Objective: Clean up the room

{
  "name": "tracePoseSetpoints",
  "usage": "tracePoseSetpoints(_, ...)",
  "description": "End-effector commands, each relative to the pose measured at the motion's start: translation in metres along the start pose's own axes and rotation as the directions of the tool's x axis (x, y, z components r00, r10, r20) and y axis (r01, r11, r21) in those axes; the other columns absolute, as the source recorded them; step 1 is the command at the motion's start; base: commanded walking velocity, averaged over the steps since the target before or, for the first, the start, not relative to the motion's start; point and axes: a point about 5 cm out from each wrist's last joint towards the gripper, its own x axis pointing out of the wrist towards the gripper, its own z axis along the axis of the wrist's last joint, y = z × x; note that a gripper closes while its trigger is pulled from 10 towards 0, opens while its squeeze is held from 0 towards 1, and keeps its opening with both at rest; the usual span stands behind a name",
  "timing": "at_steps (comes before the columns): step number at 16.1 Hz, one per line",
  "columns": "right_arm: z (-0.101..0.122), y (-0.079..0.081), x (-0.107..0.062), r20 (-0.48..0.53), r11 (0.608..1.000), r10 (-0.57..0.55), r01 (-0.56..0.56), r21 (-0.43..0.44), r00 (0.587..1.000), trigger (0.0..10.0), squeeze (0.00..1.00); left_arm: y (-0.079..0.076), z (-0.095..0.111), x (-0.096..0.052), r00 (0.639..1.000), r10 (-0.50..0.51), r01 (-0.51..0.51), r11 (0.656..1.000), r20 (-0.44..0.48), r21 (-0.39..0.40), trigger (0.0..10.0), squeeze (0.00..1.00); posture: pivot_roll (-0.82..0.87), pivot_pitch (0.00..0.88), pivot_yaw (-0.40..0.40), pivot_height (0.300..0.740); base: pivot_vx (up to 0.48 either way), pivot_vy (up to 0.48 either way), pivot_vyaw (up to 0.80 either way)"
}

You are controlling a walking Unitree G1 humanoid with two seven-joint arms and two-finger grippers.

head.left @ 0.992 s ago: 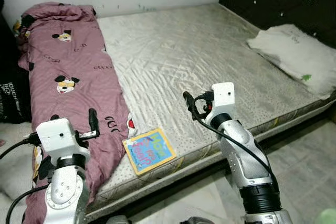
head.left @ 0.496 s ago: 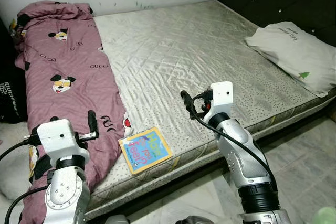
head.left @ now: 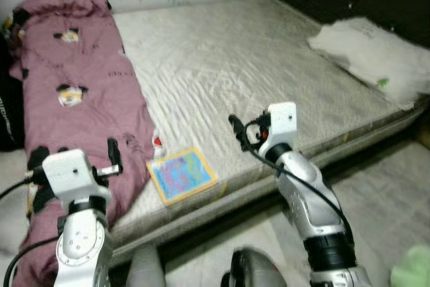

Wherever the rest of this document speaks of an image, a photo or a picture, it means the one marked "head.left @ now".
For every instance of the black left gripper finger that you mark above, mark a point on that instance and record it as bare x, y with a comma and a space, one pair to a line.
115, 156
37, 158

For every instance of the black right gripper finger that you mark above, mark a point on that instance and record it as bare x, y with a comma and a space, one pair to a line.
238, 132

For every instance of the colourful children's book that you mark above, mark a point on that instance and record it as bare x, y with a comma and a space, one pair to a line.
181, 174

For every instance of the white pillow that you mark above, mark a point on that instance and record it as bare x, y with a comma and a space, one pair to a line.
369, 55

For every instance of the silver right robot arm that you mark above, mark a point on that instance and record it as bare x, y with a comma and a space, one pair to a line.
306, 193

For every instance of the small red white toy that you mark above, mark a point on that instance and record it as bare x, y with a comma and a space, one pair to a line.
158, 146

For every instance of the black bag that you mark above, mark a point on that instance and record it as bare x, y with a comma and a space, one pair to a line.
8, 112

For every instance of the purple blanket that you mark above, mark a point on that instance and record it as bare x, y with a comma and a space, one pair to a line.
80, 99

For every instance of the silver left robot leg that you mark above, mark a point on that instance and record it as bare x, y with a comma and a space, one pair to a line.
146, 270

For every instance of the silver robot leg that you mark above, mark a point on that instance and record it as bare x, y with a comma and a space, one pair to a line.
255, 270
146, 270

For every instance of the light green ruffled dress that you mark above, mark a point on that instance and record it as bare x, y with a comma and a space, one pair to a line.
413, 270

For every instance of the silver right robot leg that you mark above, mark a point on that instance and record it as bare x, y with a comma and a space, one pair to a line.
255, 270

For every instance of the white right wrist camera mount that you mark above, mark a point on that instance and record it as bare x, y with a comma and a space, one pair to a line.
281, 122

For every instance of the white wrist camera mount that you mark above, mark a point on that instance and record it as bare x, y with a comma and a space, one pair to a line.
70, 173
281, 122

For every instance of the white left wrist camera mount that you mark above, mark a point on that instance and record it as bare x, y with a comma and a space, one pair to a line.
70, 173

